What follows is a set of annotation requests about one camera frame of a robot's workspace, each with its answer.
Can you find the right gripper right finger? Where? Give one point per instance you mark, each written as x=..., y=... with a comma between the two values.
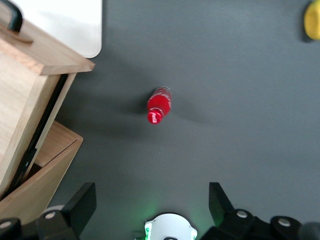
x=222, y=212

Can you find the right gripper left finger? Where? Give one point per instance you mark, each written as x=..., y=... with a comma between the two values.
x=80, y=212

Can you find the wooden drawer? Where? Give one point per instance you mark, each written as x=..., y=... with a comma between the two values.
x=25, y=100

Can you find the red Coca-Cola bottle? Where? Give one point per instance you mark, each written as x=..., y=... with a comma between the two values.
x=160, y=105

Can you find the cream plastic tray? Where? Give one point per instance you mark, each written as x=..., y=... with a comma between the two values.
x=70, y=25

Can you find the yellow lemon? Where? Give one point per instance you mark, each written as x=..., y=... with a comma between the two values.
x=313, y=22

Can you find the black drawer slide rail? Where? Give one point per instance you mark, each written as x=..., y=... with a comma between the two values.
x=42, y=125

